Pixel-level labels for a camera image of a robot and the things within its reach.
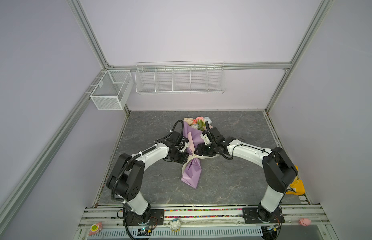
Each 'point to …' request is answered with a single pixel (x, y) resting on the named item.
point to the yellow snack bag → (297, 186)
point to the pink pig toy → (304, 221)
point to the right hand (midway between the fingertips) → (197, 153)
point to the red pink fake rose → (195, 121)
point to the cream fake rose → (189, 120)
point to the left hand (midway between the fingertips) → (186, 162)
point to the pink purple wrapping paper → (192, 171)
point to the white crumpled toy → (175, 225)
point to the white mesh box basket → (113, 90)
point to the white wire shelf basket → (180, 77)
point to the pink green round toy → (95, 228)
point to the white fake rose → (208, 119)
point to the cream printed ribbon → (195, 156)
